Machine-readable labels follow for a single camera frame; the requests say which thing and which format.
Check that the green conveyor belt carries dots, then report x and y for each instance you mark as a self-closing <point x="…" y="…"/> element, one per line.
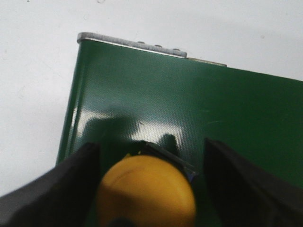
<point x="122" y="96"/>

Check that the aluminium conveyor frame rail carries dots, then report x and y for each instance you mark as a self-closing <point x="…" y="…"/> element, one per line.
<point x="158" y="49"/>

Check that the yellow mushroom push button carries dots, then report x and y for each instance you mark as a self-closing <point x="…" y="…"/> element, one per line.
<point x="149" y="188"/>

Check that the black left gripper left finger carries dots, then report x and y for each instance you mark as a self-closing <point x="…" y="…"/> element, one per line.
<point x="60" y="198"/>

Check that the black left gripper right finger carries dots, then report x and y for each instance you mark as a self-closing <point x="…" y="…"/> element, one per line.
<point x="245" y="195"/>

